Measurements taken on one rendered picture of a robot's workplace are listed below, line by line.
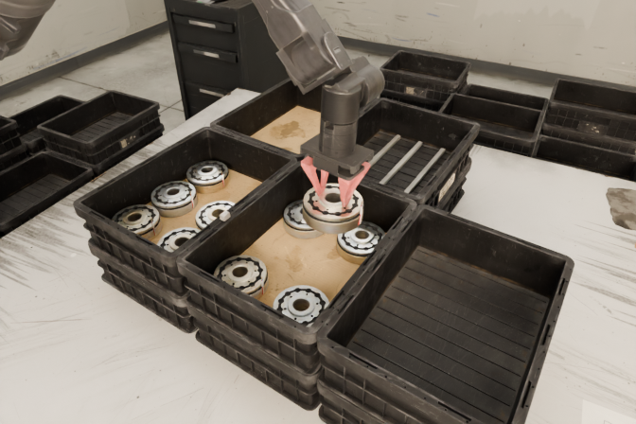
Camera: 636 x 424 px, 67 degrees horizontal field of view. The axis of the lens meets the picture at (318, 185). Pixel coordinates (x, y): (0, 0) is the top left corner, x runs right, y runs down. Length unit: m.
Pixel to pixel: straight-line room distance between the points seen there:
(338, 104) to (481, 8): 3.43
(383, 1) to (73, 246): 3.42
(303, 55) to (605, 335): 0.85
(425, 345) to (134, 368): 0.56
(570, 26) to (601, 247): 2.78
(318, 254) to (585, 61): 3.33
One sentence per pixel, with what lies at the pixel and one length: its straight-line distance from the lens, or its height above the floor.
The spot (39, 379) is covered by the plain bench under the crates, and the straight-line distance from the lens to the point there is 1.13.
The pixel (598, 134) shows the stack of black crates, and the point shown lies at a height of 0.49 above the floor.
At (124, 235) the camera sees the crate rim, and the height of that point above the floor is 0.93.
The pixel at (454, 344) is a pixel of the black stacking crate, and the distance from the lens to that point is 0.91.
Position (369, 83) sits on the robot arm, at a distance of 0.75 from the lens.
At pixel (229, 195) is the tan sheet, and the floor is 0.83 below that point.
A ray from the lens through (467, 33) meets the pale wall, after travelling 4.15.
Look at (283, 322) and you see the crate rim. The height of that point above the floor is 0.93.
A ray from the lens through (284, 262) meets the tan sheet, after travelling 1.01.
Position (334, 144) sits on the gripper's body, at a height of 1.17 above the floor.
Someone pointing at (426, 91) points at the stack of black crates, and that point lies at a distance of 2.48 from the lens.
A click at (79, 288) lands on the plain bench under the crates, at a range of 1.26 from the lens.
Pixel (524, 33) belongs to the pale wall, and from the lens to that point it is 4.08.
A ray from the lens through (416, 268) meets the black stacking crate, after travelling 1.02.
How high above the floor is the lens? 1.54
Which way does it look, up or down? 36 degrees down
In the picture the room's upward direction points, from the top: straight up
